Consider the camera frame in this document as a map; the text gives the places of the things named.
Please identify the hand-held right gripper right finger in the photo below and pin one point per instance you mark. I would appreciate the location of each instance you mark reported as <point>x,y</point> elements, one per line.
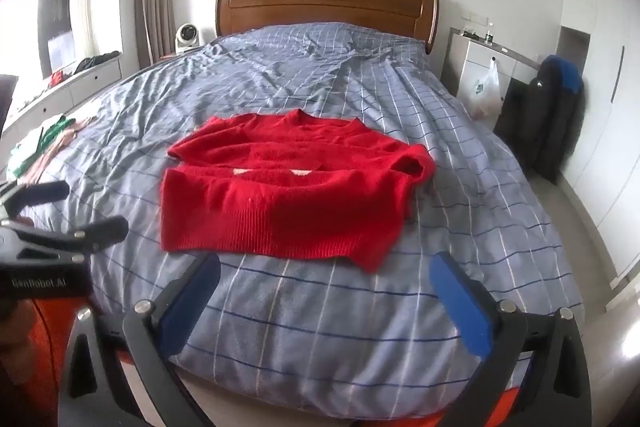
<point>465,307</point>

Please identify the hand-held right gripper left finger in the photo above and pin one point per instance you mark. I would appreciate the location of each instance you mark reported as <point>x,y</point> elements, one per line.
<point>192,302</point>

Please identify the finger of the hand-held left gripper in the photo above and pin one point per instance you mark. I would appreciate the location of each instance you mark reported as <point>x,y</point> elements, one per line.
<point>102,231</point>
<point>40,194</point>

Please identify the red knit sweater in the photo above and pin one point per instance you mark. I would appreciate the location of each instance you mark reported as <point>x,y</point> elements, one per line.
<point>280,197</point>

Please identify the person's left forearm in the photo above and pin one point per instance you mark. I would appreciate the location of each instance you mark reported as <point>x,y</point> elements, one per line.
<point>12,347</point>

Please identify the dark clothes pile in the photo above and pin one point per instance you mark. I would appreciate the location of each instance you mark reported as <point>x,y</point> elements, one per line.
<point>97,59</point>

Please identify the pink garment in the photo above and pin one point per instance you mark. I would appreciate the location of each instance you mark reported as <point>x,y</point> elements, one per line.
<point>60,146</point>

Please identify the person's orange garment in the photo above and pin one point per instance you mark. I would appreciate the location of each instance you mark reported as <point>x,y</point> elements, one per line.
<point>50,342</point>

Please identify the green and white garment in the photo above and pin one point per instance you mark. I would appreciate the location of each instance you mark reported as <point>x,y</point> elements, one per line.
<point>50,132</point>

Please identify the white drawer cabinet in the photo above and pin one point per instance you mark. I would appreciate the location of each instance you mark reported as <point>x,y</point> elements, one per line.
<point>85,87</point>

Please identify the small red cloth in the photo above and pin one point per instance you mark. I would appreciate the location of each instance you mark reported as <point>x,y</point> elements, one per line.
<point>57,78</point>

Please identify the grey-blue plaid blanket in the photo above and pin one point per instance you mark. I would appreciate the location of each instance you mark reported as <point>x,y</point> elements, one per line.
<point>320,322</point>

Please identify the window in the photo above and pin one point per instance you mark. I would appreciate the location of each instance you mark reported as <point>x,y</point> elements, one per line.
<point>55,7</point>

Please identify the black and blue jacket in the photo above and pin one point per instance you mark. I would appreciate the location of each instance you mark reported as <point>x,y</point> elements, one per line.
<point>545,122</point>

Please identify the white round fan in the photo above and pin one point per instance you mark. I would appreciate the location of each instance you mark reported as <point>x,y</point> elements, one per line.
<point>187,38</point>

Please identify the white plastic bag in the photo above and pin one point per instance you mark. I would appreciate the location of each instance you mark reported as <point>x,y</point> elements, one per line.
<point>485,97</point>

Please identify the white wardrobe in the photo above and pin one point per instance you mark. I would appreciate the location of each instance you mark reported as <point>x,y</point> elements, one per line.
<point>615,132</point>

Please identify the white bedside dresser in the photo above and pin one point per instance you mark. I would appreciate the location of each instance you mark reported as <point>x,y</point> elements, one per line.
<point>472,57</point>

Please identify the green bottle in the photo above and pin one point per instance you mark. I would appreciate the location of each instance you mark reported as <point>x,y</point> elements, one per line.
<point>489,36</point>

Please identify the wooden headboard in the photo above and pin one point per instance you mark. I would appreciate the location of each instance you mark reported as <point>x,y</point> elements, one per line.
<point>325,2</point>

